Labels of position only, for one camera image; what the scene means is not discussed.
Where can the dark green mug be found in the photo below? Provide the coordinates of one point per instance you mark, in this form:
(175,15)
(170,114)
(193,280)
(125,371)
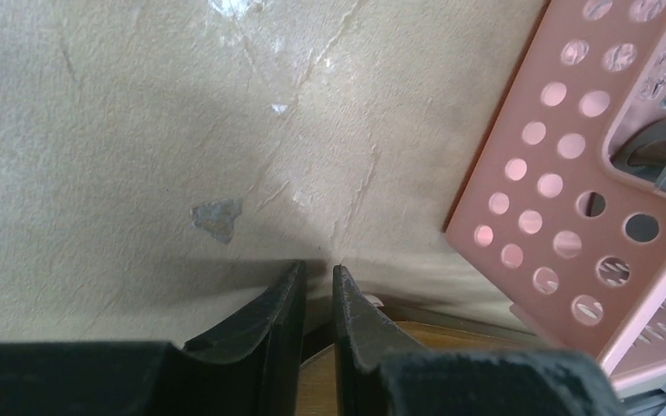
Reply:
(645,151)

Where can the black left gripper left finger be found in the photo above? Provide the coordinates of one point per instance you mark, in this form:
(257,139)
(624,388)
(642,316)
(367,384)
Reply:
(249,363)

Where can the pink plastic basket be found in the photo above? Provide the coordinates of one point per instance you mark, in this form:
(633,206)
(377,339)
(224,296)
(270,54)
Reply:
(547,216)

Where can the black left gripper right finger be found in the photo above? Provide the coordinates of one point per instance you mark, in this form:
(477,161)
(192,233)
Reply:
(380,369)

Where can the oval wooden tray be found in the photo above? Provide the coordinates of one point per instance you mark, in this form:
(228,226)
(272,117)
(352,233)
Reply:
(317,390)

